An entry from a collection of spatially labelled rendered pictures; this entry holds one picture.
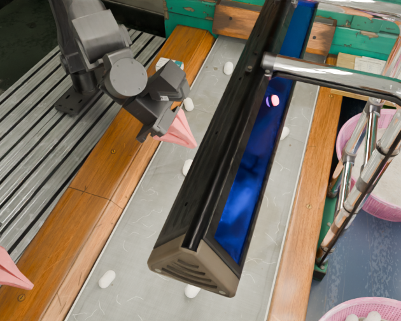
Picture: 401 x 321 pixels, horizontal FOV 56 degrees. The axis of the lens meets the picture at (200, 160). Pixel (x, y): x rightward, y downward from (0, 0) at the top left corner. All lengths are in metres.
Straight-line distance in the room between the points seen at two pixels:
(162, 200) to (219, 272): 0.45
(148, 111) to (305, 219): 0.34
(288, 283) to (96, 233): 0.34
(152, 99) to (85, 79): 0.42
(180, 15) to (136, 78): 0.55
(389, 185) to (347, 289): 0.23
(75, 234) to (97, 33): 0.34
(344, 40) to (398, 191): 0.41
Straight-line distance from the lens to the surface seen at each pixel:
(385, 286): 0.81
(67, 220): 0.73
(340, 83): 0.41
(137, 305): 0.66
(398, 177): 0.87
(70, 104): 1.05
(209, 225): 0.29
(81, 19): 0.68
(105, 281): 0.67
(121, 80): 0.59
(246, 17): 1.01
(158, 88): 0.62
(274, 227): 0.72
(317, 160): 0.80
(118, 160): 0.78
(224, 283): 0.31
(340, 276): 0.78
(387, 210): 0.82
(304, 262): 0.67
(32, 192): 0.91
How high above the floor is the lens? 1.37
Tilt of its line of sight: 52 degrees down
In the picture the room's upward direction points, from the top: straight up
